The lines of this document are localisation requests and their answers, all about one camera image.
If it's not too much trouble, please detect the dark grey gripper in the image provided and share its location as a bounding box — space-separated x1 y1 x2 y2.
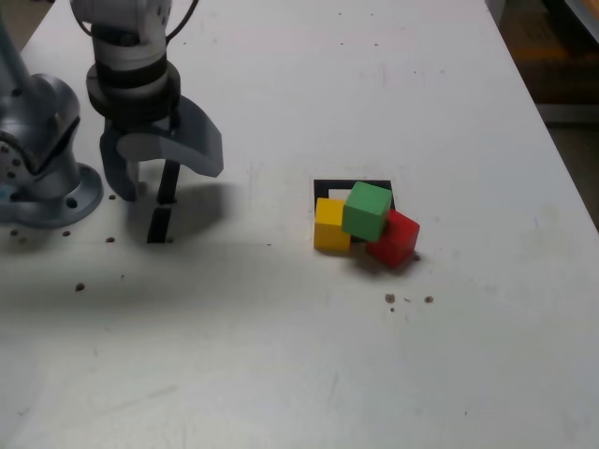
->
98 94 226 203

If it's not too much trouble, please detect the yellow cube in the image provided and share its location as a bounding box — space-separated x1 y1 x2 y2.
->
313 197 353 254

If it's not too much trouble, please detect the green cube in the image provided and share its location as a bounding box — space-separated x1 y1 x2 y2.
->
341 181 393 242

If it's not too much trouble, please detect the red cube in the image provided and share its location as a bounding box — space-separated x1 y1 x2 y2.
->
365 209 421 269

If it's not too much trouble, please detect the black tape square outline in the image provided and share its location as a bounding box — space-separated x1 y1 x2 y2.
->
313 179 399 245

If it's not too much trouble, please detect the black tape strip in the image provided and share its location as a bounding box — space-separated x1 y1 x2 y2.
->
146 158 182 245

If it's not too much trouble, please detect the brown wooden furniture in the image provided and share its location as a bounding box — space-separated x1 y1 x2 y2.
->
486 0 599 123

